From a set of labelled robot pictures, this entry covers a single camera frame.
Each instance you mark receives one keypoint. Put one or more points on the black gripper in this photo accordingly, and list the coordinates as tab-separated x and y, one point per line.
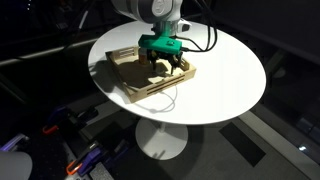
164	54

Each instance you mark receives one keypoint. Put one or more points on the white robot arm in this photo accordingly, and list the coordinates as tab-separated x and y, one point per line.
146	11

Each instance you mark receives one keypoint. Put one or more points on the wooden slatted tray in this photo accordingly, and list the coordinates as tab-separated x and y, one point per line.
143	85

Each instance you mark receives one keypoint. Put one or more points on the black floor mat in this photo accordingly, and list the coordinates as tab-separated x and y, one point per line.
241	143

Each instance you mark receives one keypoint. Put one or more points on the purple grey bar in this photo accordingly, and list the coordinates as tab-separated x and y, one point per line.
11	142

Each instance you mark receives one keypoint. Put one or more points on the grey rounded cylinder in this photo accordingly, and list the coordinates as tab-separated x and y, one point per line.
13	166

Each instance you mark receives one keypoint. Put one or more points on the white table pedestal base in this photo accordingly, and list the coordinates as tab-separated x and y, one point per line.
161	140

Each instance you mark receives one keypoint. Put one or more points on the grey metal rail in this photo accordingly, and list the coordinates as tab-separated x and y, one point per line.
43	52

